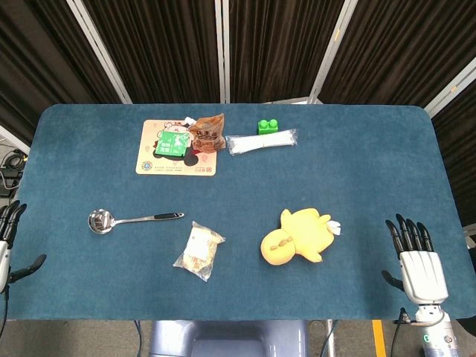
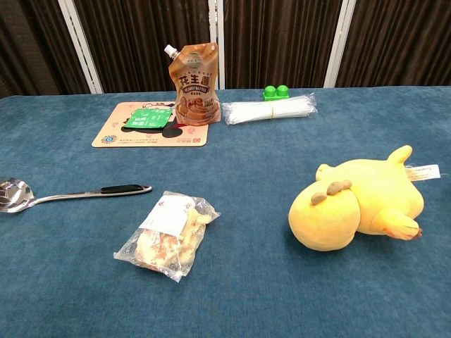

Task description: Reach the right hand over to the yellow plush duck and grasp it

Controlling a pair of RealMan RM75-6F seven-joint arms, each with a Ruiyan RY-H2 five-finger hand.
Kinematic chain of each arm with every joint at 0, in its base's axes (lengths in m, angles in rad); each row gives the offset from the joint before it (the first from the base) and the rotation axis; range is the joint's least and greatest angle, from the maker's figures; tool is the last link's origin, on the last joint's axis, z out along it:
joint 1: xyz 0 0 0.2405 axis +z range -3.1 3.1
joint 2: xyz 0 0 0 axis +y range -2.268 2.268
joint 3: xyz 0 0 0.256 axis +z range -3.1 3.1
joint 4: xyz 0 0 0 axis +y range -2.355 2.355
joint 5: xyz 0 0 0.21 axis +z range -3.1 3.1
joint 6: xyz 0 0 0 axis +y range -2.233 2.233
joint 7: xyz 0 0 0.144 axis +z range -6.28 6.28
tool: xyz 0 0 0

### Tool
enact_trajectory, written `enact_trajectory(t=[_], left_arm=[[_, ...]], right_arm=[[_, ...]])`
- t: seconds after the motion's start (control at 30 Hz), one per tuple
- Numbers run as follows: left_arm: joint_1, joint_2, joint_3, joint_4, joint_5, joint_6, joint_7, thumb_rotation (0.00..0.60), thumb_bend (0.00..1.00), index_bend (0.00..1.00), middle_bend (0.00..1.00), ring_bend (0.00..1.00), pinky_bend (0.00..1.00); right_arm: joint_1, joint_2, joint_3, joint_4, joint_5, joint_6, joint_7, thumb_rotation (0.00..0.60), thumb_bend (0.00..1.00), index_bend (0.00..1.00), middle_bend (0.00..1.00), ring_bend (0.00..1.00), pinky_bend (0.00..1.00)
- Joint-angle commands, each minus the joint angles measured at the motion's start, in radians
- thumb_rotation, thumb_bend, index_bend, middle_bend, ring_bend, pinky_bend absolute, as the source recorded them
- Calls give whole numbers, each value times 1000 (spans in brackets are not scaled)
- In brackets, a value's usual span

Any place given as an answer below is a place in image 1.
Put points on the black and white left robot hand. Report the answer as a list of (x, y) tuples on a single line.
[(3, 260)]

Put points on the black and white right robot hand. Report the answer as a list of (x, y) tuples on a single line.
[(422, 271)]

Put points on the yellow plush duck toy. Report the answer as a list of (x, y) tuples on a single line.
[(301, 240)]

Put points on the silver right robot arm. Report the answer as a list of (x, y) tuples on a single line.
[(437, 331)]

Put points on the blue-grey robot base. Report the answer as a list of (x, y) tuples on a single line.
[(230, 338)]

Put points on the green toy building block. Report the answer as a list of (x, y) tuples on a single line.
[(267, 127)]

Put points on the white table leg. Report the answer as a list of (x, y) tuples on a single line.
[(328, 327)]

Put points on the beige printed cartoon mat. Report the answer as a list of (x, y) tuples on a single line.
[(148, 156)]

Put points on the clear bag of snack pieces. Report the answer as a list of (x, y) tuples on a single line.
[(199, 247)]

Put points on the blue table cloth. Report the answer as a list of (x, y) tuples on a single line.
[(238, 186)]

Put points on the green sachet packet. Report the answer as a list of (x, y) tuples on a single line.
[(170, 143)]

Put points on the clear pack of white sticks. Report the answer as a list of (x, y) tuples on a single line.
[(260, 142)]

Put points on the brown peanut butter spout pouch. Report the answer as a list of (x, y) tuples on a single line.
[(208, 135)]

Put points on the dark screen panel white frame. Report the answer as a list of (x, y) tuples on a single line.
[(160, 48), (282, 48), (405, 48), (41, 52)]

